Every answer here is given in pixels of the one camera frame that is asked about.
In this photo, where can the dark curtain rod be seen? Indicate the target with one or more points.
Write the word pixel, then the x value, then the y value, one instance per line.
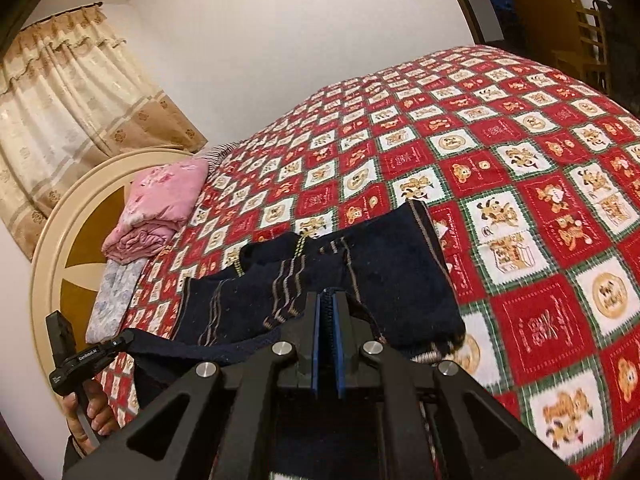
pixel 75 11

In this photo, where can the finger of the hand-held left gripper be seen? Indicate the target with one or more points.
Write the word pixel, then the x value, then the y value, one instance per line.
pixel 122 342

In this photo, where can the pale floral pillow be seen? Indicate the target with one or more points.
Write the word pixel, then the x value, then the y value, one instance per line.
pixel 112 300

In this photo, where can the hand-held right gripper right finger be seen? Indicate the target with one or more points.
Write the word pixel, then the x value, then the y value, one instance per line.
pixel 341 345

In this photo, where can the beige patterned curtain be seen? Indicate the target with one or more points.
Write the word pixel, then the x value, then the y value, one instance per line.
pixel 75 120

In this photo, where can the red checkered cartoon bedspread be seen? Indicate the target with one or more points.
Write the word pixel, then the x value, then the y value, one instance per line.
pixel 525 210

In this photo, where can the navy patterned knit sweater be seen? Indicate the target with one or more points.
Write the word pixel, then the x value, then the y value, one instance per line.
pixel 390 280

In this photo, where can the wooden chair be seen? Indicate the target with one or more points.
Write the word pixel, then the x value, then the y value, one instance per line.
pixel 590 45

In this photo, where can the pink folded quilt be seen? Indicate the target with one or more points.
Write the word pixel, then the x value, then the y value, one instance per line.
pixel 160 205

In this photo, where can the cream and brown headboard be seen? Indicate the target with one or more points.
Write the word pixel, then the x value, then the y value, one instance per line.
pixel 75 240

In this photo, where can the person's left hand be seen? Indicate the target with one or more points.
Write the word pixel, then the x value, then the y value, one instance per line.
pixel 100 410

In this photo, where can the striped pillow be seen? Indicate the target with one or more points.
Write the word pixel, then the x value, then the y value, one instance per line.
pixel 220 155

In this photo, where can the dark wooden door frame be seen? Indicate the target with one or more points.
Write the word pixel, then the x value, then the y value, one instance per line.
pixel 470 0

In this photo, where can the brown wooden door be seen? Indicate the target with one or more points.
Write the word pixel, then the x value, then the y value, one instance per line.
pixel 540 10

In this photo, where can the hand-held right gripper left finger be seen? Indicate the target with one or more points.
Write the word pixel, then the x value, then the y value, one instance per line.
pixel 320 345

